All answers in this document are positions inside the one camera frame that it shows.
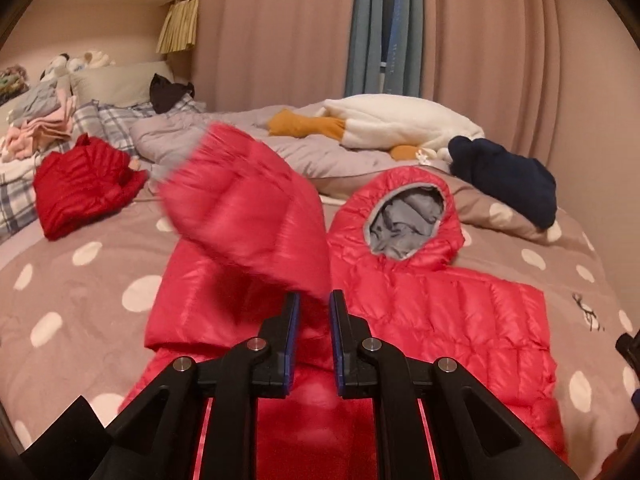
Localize black cloth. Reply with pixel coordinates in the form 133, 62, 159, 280
149, 73, 196, 115

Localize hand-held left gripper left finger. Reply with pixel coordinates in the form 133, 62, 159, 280
92, 291, 301, 480

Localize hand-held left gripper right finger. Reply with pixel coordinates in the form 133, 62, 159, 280
330, 289, 583, 480

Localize blue curtain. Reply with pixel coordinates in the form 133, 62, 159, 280
345, 0, 426, 98

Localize brown polka dot bedcover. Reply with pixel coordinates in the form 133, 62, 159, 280
0, 165, 640, 461

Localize tan hanging fringe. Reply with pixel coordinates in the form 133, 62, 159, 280
156, 0, 200, 54

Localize white plush goose toy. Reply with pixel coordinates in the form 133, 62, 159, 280
267, 94, 486, 163

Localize plush toys on headboard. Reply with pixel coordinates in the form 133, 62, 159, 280
40, 51, 116, 81

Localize cream pillow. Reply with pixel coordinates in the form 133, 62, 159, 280
70, 61, 176, 109

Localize blue plaid bedding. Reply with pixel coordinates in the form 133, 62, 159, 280
0, 95, 207, 243

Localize colourful patterned cloth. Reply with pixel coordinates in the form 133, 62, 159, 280
0, 65, 29, 107

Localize navy blue cloth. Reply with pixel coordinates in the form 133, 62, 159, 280
447, 136, 558, 231

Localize grey quilt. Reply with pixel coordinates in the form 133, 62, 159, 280
130, 102, 451, 196

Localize pile of pink grey clothes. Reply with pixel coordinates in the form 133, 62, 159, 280
0, 80, 78, 163

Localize folded red puffer jacket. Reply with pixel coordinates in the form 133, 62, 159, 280
34, 133, 149, 241

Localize beige curtain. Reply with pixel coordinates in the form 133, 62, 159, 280
192, 0, 621, 171

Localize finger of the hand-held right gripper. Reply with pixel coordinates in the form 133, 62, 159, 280
615, 330, 640, 363

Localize red hooded puffer jacket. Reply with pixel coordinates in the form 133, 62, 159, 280
117, 122, 568, 480

